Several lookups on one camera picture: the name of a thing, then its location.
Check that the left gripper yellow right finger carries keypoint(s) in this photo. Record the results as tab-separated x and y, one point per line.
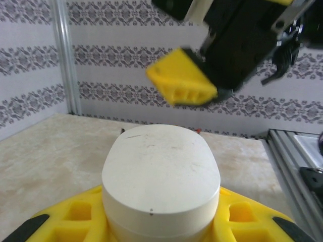
242	216

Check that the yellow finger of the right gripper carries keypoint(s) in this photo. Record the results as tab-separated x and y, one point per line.
280	1
176	73

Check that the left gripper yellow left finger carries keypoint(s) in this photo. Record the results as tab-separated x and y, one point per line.
75	216

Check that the white oval box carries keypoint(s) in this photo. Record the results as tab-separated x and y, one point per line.
161	171

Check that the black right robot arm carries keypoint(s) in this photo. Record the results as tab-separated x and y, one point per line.
314	25

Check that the aluminium extrusion rail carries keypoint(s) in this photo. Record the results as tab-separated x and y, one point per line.
285	161

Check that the black metal bracket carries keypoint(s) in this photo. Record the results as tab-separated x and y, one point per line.
313	179

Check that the aluminium frame post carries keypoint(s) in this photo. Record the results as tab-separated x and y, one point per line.
66	63

